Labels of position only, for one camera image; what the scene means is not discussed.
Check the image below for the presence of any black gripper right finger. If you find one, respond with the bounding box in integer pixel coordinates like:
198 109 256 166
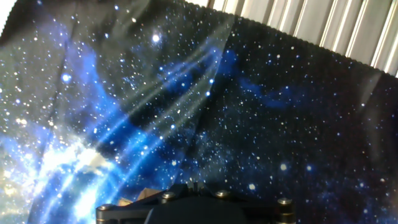
198 183 296 224

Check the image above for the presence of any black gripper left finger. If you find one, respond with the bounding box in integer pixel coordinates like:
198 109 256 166
96 183 189 224

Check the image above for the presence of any cardboard box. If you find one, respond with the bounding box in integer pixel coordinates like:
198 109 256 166
117 187 162 207

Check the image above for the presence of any galaxy and forest print cloth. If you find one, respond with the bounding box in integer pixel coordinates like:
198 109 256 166
0 0 398 224

